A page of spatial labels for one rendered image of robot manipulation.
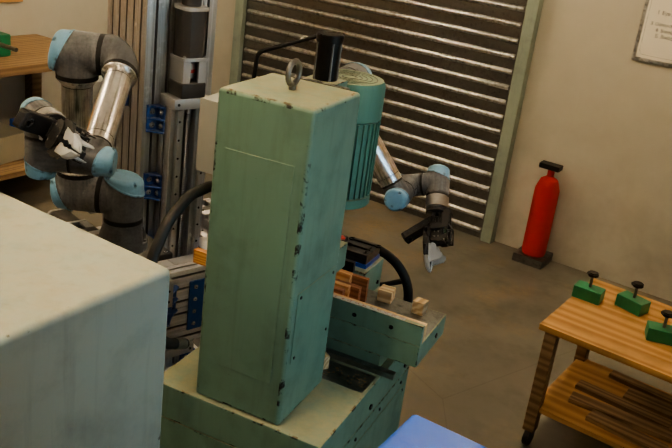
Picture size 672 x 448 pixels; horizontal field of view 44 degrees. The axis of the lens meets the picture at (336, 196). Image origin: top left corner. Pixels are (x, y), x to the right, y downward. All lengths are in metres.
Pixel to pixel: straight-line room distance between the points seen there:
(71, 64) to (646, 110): 3.25
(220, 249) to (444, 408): 1.92
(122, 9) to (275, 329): 1.31
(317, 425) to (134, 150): 1.20
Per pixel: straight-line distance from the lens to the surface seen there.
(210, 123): 1.77
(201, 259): 2.35
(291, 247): 1.70
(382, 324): 2.10
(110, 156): 2.13
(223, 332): 1.87
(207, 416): 2.00
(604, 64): 4.84
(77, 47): 2.41
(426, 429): 1.35
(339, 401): 2.02
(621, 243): 5.01
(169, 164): 2.70
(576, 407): 3.43
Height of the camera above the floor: 1.92
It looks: 20 degrees down
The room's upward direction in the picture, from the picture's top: 7 degrees clockwise
